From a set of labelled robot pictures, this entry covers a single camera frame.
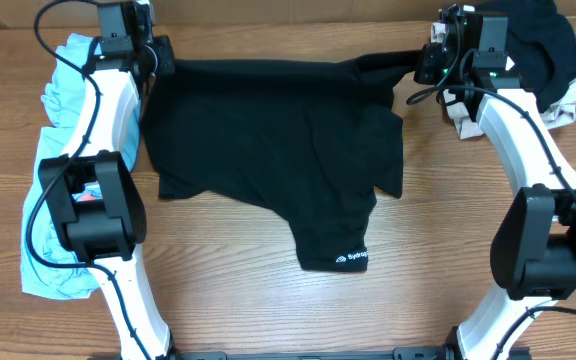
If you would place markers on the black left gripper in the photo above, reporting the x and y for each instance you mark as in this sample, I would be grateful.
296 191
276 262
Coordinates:
163 57

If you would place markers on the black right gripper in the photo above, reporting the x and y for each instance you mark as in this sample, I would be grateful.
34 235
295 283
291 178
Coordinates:
426 65

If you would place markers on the black polo shirt with logo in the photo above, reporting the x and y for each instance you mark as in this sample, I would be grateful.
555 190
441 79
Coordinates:
314 142

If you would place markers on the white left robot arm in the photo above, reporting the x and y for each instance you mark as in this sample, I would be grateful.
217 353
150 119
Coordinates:
93 202

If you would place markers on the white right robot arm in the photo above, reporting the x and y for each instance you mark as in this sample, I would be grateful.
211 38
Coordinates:
533 254

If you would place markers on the folded black garment with tag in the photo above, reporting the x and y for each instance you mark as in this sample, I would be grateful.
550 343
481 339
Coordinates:
542 43

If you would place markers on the folded beige garment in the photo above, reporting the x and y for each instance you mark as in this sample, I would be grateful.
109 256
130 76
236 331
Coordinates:
485 63

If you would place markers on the light blue t-shirt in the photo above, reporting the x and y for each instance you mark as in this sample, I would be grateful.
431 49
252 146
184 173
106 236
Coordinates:
63 100

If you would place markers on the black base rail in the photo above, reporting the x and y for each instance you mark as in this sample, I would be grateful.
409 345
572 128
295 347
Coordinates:
308 355

